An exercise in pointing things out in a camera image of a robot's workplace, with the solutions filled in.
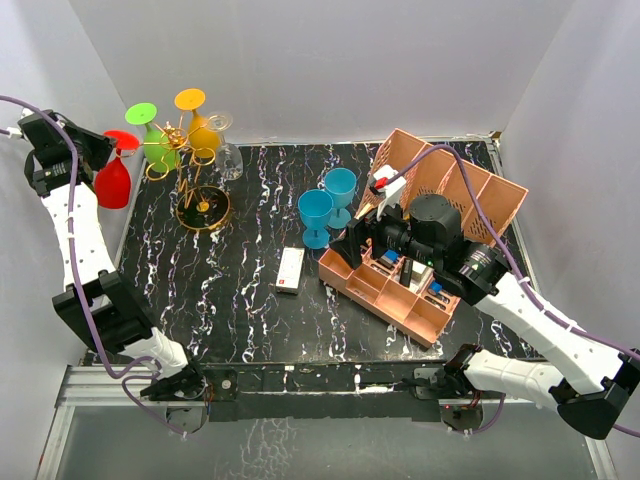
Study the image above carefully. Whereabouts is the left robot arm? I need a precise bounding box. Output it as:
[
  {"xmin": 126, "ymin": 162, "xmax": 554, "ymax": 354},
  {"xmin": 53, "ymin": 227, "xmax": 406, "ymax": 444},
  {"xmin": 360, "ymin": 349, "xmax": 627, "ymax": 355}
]
[{"xmin": 18, "ymin": 110, "xmax": 207, "ymax": 400}]

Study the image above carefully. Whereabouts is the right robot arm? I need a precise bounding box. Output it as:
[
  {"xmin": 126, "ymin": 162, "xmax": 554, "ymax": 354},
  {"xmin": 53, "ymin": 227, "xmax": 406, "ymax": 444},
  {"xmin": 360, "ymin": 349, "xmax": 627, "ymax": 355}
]
[{"xmin": 329, "ymin": 194, "xmax": 639, "ymax": 440}]

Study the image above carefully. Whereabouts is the yellow spiral notebook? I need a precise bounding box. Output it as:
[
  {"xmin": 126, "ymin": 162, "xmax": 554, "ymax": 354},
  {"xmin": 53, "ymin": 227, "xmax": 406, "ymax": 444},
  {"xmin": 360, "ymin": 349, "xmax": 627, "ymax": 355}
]
[{"xmin": 355, "ymin": 188, "xmax": 385, "ymax": 219}]

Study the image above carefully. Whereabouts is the orange wine glass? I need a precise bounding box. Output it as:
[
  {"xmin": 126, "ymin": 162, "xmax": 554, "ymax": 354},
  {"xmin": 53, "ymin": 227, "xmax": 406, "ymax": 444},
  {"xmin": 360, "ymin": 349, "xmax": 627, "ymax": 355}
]
[{"xmin": 174, "ymin": 88, "xmax": 220, "ymax": 161}]

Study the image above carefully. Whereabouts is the gold wire glass rack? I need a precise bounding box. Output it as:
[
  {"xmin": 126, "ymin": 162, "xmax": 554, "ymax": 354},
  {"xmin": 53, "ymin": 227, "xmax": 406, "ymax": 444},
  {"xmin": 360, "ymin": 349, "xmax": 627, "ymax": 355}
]
[{"xmin": 144, "ymin": 122, "xmax": 231, "ymax": 232}]

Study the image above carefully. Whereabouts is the blue wine glass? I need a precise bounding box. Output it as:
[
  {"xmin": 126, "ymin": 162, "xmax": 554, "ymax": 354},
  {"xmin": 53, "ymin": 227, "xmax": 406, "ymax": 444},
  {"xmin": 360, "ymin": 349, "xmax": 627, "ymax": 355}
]
[
  {"xmin": 298, "ymin": 189, "xmax": 334, "ymax": 250},
  {"xmin": 324, "ymin": 168, "xmax": 357, "ymax": 230}
]

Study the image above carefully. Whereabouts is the clear wine glass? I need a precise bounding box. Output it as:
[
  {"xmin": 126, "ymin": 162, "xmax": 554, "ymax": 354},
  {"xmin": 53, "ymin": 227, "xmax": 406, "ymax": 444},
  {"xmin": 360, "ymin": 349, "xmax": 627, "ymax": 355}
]
[{"xmin": 207, "ymin": 111, "xmax": 244, "ymax": 181}]

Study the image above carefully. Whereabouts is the red wine glass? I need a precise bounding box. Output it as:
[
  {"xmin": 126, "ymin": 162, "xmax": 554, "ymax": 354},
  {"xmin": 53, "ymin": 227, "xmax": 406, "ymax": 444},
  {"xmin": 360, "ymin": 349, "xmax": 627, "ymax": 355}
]
[{"xmin": 94, "ymin": 130, "xmax": 141, "ymax": 210}]

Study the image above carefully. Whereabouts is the white small box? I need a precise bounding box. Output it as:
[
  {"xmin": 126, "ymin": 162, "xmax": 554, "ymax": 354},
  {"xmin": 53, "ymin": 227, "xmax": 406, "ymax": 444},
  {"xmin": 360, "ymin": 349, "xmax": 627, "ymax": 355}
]
[{"xmin": 275, "ymin": 247, "xmax": 305, "ymax": 294}]

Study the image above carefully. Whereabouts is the black front base bar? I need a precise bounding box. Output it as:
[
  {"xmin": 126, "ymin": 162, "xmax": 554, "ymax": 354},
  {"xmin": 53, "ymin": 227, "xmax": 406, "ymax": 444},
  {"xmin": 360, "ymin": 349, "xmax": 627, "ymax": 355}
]
[{"xmin": 159, "ymin": 349, "xmax": 506, "ymax": 426}]

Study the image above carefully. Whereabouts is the blue small item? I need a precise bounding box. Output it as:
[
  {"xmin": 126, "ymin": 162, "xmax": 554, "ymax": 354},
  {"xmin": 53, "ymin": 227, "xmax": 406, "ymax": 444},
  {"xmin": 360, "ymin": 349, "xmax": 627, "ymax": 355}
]
[{"xmin": 378, "ymin": 251, "xmax": 398, "ymax": 268}]

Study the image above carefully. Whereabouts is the pink desk organizer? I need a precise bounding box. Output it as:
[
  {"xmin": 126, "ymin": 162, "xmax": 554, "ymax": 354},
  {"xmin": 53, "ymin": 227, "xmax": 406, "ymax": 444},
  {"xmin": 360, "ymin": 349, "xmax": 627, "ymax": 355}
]
[{"xmin": 319, "ymin": 129, "xmax": 528, "ymax": 346}]

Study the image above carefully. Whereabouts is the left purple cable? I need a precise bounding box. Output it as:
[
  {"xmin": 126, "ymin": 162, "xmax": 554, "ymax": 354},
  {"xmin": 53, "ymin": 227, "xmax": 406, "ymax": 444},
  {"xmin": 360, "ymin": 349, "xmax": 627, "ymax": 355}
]
[{"xmin": 0, "ymin": 94, "xmax": 191, "ymax": 437}]

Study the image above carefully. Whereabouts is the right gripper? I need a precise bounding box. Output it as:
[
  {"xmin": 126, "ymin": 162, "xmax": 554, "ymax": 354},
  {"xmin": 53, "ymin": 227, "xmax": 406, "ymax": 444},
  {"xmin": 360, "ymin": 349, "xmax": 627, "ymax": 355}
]
[{"xmin": 330, "ymin": 192, "xmax": 440, "ymax": 269}]

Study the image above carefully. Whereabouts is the green wine glass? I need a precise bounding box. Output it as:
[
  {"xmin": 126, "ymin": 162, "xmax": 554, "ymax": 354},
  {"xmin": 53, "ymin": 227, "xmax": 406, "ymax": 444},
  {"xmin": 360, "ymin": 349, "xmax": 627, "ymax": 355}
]
[{"xmin": 125, "ymin": 102, "xmax": 179, "ymax": 179}]

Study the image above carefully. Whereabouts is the white card box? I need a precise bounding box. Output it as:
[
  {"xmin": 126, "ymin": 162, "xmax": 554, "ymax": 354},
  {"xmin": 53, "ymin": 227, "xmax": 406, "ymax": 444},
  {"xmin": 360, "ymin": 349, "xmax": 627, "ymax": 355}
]
[{"xmin": 409, "ymin": 262, "xmax": 432, "ymax": 293}]

